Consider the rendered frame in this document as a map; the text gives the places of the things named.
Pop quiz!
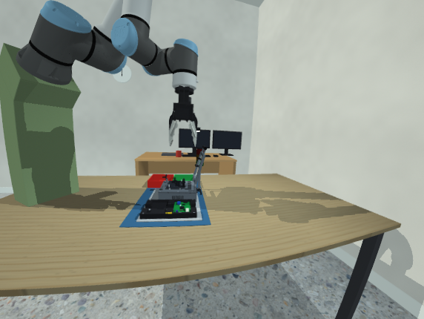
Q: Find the red bin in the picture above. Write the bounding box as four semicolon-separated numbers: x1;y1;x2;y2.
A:
148;174;173;188

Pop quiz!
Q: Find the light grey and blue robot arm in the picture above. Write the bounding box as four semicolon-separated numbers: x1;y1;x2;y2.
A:
16;0;199;90

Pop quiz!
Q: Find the green bin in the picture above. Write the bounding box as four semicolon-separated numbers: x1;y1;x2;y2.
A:
174;174;193;181

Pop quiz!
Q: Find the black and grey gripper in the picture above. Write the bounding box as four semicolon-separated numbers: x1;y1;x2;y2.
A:
169;85;198;147

